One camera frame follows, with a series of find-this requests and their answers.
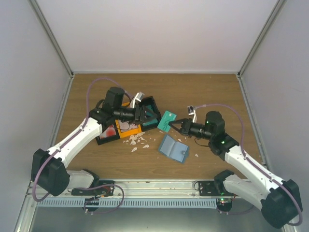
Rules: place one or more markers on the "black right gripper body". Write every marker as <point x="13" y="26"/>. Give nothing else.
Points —
<point x="192" y="132"/>

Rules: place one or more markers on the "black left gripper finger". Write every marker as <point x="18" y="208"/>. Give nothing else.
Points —
<point x="147" y="110"/>
<point x="150" y="120"/>

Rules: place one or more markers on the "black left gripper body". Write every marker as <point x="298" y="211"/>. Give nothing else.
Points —
<point x="129" y="116"/>

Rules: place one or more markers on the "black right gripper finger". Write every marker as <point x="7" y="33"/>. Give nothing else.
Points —
<point x="180" y="130"/>
<point x="178" y="121"/>

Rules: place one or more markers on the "black three-compartment card tray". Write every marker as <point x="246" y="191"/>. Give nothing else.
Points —
<point x="145" y="101"/>

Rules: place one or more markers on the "teal credit card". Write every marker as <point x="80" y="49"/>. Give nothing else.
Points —
<point x="164" y="122"/>

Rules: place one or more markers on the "blue leather card holder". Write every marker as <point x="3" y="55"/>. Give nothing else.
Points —
<point x="173" y="149"/>

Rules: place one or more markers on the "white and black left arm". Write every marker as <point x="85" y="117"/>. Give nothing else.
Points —
<point x="49" y="167"/>

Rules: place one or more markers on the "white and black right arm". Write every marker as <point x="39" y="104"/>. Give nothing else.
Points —
<point x="278" y="200"/>

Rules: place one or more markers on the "white card stack in bin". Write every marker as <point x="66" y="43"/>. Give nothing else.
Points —
<point x="125" y="126"/>

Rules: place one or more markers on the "red and white card stack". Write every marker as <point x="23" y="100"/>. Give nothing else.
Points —
<point x="109" y="132"/>

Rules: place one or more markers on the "orange middle tray bin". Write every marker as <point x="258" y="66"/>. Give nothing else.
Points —
<point x="127" y="133"/>

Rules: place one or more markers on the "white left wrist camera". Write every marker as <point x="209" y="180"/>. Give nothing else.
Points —
<point x="136" y="99"/>

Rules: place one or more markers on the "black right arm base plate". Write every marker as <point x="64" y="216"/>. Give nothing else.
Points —
<point x="207" y="188"/>

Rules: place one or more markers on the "aluminium front frame rail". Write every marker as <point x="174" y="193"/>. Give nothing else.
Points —
<point x="181" y="188"/>

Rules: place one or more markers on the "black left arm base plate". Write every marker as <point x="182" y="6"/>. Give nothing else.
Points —
<point x="101" y="188"/>

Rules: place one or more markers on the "grey slotted cable duct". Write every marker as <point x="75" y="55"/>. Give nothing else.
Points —
<point x="130" y="203"/>

